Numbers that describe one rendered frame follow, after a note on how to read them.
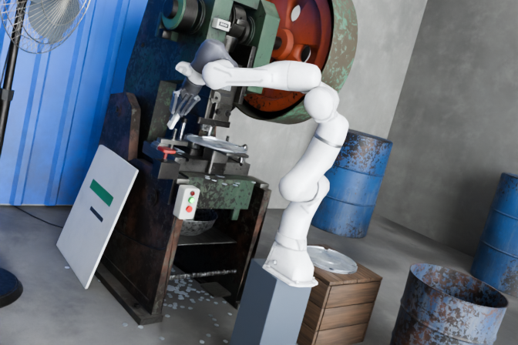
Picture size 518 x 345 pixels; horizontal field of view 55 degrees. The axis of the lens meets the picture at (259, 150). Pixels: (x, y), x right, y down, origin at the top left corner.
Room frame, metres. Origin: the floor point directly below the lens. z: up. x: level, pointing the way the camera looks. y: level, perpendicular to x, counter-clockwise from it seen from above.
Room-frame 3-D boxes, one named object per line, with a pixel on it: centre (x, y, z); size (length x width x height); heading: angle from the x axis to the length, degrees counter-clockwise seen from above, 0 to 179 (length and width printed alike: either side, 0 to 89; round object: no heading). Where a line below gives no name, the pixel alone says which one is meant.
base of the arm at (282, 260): (1.81, -0.22, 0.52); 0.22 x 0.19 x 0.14; 35
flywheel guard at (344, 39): (2.73, 0.11, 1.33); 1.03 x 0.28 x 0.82; 43
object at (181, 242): (2.43, 0.30, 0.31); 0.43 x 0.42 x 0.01; 133
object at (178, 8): (2.42, 0.29, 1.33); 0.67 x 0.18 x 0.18; 133
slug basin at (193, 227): (2.42, 0.29, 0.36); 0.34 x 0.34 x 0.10
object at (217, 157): (2.29, 0.17, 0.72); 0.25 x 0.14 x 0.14; 43
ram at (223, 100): (2.39, 0.26, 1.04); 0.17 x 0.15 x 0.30; 43
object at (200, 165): (2.42, 0.29, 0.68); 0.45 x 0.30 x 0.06; 133
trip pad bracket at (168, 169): (2.04, 0.36, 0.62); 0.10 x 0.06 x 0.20; 133
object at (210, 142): (2.33, 0.20, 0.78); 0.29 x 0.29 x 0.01
